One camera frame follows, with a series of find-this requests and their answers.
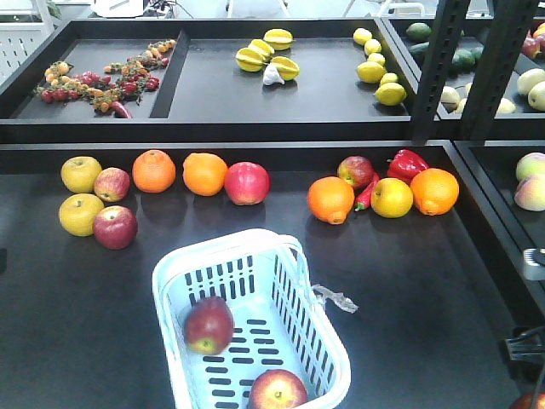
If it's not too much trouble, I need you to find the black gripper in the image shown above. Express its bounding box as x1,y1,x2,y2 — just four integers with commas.
504,325,544,379

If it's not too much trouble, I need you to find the dark red apple bottom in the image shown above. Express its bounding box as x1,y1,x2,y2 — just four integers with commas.
508,393,545,409

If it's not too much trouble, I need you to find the dark red apple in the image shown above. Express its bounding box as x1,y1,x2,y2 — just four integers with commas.
508,393,545,409
337,155,375,190
183,296,234,355

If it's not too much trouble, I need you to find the light blue plastic basket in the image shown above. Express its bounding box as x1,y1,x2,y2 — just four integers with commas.
152,228,351,408

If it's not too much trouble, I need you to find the red yellow apple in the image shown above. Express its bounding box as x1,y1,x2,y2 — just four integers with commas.
248,369,308,409

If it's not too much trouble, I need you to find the red apple near basket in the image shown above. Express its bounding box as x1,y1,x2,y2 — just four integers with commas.
224,162,271,205

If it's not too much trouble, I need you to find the pale peach front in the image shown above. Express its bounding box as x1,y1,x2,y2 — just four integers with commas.
514,173,545,211

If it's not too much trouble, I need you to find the pale peach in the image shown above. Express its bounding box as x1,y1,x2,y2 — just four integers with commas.
515,152,545,181
514,173,545,211

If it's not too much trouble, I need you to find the orange right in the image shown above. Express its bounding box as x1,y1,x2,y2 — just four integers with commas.
410,168,459,216

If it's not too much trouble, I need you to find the pale peach back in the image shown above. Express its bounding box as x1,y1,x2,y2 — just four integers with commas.
515,152,545,181

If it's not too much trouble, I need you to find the clear plastic strip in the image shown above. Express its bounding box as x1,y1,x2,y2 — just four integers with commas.
312,285,359,314

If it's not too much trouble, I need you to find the red chili pepper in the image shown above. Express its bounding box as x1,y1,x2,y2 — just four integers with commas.
354,172,381,211

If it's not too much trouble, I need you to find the red bell pepper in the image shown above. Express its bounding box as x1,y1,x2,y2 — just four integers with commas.
387,149,429,185

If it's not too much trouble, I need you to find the black wooden produce stand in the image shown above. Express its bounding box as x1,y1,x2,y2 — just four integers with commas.
1,20,544,408

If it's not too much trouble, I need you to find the dark red apple back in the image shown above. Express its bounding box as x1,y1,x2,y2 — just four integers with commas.
337,155,375,190

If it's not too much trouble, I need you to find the orange beside red apple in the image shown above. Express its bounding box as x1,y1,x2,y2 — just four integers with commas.
182,153,228,197

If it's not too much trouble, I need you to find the white garlic bulb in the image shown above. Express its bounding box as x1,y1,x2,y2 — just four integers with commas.
262,64,285,86

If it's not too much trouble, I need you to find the yellow starfruit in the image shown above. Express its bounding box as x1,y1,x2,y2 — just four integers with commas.
263,28,294,51

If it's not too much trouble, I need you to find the orange far left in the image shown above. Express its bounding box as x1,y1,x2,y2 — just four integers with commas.
132,149,176,193

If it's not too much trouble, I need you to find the pink striped apple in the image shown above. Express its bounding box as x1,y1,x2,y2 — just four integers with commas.
94,167,130,203

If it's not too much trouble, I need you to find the yellow apple front left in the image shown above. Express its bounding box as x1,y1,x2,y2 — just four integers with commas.
58,193,105,237

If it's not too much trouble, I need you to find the yellow apple back left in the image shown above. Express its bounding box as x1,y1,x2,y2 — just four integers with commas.
60,156,102,193

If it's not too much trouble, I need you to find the cherry tomato vine bunch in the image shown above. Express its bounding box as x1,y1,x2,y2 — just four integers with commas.
32,38,177,118

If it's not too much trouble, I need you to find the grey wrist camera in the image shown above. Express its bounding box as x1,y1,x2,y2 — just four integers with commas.
523,248,545,281

